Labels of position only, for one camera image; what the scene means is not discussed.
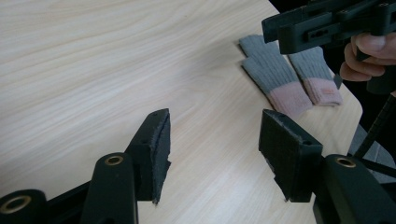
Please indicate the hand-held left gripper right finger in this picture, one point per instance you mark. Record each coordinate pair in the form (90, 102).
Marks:
(289, 155)

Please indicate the grey pink knit glove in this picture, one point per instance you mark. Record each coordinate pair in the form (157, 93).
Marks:
(274, 74)

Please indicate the black metal stand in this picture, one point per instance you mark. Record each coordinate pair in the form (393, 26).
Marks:
(378, 124)

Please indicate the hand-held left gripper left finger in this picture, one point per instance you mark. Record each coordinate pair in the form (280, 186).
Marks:
(152, 155)

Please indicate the grey pink glove with label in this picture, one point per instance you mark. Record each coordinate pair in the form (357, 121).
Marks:
(311, 68)

